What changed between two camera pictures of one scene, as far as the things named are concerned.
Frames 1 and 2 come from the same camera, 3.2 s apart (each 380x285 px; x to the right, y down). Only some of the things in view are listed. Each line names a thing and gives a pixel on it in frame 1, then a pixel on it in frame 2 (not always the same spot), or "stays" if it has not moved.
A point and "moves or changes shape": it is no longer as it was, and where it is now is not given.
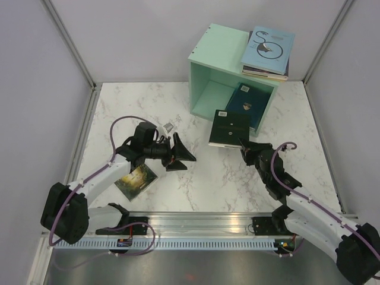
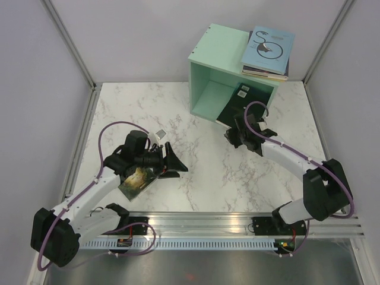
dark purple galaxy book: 260,70 stays
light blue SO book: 268,50 stays
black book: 228,127 moves or changes shape
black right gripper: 251,148 to 230,135
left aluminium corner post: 48,6 stays
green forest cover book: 135,183 stays
